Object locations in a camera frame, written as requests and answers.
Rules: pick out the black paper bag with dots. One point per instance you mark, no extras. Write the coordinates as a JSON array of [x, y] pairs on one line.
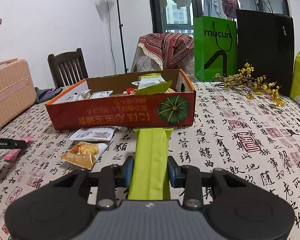
[[266, 40]]

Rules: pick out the green white snack packet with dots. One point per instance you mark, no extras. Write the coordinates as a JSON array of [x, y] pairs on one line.
[[148, 80]]

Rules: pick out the pink mini suitcase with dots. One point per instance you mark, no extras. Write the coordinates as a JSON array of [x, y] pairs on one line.
[[17, 91]]

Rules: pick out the dark wooden chair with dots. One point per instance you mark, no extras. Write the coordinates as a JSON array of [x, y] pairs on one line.
[[67, 68]]

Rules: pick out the white label-back snack packet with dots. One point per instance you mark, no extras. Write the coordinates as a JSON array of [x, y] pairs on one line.
[[87, 94]]

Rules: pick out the orange cardboard pumpkin box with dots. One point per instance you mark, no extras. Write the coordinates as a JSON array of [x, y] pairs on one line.
[[120, 109]]

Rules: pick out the white grey snack packet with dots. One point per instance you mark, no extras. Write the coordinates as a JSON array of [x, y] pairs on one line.
[[94, 134]]

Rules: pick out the lime green snack packet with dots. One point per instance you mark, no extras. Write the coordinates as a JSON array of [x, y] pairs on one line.
[[150, 172]]

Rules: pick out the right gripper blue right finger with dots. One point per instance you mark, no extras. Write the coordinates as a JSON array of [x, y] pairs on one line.
[[178, 174]]

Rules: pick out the yellow dried flower branch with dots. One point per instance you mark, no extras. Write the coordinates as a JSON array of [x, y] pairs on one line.
[[250, 86]]

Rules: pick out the chair with red patterned blanket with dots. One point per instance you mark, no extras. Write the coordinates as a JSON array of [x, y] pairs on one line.
[[156, 52]]

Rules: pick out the green mucun paper bag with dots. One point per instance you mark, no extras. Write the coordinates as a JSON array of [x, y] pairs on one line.
[[215, 47]]

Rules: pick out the grey purple folded cloth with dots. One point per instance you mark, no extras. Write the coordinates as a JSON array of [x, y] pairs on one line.
[[43, 95]]

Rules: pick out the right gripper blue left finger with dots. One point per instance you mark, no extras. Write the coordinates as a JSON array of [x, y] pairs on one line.
[[118, 175]]

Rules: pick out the pink small sachet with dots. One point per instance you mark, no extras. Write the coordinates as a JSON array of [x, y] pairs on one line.
[[12, 154]]

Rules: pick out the gold snack packet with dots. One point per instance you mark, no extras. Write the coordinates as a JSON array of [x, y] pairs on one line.
[[85, 154]]

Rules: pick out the calligraphy print tablecloth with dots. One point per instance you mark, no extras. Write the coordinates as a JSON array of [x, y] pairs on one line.
[[249, 138]]

